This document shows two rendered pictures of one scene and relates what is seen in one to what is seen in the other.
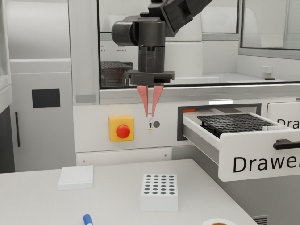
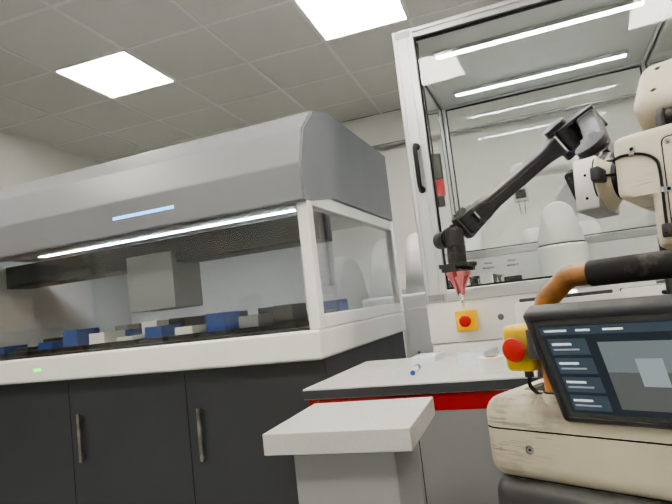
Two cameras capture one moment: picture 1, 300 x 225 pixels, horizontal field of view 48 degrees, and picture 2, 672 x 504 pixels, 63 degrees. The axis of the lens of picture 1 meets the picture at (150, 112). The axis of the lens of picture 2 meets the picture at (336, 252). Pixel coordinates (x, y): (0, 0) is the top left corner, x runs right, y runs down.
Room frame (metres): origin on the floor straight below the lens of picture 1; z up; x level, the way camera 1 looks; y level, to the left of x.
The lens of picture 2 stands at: (-0.90, -0.63, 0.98)
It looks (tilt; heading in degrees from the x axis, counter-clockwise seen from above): 5 degrees up; 33
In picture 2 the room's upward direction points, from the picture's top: 7 degrees counter-clockwise
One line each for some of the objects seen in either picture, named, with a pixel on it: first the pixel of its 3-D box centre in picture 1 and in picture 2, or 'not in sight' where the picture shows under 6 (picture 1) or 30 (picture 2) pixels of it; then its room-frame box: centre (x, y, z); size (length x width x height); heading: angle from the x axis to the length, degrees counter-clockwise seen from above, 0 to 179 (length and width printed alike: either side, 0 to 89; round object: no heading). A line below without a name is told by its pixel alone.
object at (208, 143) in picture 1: (236, 134); not in sight; (0.96, -0.26, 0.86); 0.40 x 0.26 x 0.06; 12
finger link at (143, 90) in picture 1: (153, 95); (461, 279); (0.74, -0.01, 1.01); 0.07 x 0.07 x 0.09; 87
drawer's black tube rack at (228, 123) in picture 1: (238, 133); not in sight; (0.95, -0.26, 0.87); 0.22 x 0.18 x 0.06; 12
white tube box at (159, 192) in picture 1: (159, 191); (478, 355); (0.75, -0.02, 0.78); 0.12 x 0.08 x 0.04; 177
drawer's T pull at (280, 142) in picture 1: (285, 143); not in sight; (0.73, -0.31, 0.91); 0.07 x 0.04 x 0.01; 102
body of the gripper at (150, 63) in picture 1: (151, 63); (456, 257); (0.74, 0.00, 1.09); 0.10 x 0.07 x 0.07; 87
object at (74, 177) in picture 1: (77, 177); (427, 357); (0.87, 0.20, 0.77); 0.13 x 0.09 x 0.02; 9
